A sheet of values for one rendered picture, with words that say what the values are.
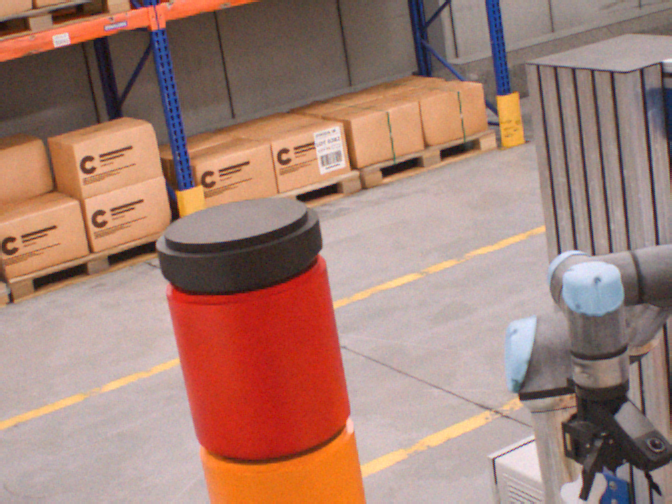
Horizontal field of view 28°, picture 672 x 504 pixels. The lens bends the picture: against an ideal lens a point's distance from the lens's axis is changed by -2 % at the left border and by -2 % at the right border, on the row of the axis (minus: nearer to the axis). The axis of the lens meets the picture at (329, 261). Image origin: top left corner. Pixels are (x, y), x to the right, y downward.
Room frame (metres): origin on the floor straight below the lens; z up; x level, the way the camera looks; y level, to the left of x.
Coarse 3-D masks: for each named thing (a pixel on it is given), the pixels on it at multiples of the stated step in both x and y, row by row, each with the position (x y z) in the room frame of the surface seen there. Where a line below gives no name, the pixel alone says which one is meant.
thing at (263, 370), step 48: (288, 288) 0.38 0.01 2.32; (192, 336) 0.38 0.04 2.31; (240, 336) 0.37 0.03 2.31; (288, 336) 0.37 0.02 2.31; (336, 336) 0.39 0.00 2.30; (192, 384) 0.38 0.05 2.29; (240, 384) 0.37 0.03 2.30; (288, 384) 0.37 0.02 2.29; (336, 384) 0.38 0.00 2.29; (240, 432) 0.37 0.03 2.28; (288, 432) 0.37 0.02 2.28
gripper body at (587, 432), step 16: (576, 384) 1.61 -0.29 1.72; (624, 384) 1.58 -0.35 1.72; (576, 400) 1.63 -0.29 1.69; (592, 400) 1.60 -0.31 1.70; (576, 416) 1.64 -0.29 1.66; (592, 416) 1.61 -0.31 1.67; (576, 432) 1.61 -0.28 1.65; (592, 432) 1.59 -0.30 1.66; (608, 432) 1.58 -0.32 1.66; (576, 448) 1.62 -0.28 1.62; (592, 448) 1.58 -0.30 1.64; (608, 448) 1.57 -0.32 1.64; (608, 464) 1.57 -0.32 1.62; (624, 464) 1.58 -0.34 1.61
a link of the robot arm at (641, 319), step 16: (640, 256) 1.69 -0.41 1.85; (656, 256) 1.69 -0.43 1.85; (640, 272) 1.67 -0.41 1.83; (656, 272) 1.67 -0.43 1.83; (640, 288) 1.67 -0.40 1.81; (656, 288) 1.67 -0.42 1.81; (640, 304) 1.76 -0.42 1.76; (656, 304) 1.72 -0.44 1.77; (640, 320) 1.81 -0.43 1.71; (656, 320) 1.79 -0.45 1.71; (640, 336) 1.88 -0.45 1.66; (656, 336) 1.95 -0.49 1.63; (640, 352) 1.94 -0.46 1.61
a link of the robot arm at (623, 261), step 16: (560, 256) 1.75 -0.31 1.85; (576, 256) 1.73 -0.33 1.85; (592, 256) 1.71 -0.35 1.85; (608, 256) 1.70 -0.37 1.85; (624, 256) 1.70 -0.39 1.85; (560, 272) 1.70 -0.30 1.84; (624, 272) 1.68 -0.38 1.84; (560, 288) 1.67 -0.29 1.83; (624, 288) 1.67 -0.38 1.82; (624, 304) 1.68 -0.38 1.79
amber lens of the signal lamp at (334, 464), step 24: (336, 432) 0.39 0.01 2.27; (216, 456) 0.38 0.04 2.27; (288, 456) 0.38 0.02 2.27; (312, 456) 0.37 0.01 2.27; (336, 456) 0.38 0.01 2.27; (216, 480) 0.38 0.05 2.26; (240, 480) 0.37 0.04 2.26; (264, 480) 0.37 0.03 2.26; (288, 480) 0.37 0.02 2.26; (312, 480) 0.37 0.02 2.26; (336, 480) 0.38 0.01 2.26; (360, 480) 0.39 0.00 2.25
